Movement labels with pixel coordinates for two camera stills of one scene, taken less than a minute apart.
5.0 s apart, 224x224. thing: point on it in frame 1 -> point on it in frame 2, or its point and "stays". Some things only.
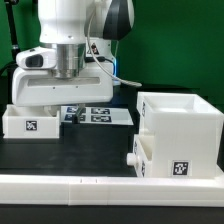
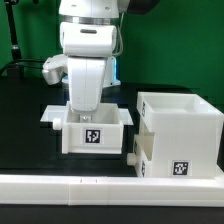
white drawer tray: x=30 y=122 -> x=95 y=132
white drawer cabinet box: x=186 y=134 stays
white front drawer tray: x=143 y=154 stays
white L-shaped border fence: x=110 y=191 stays
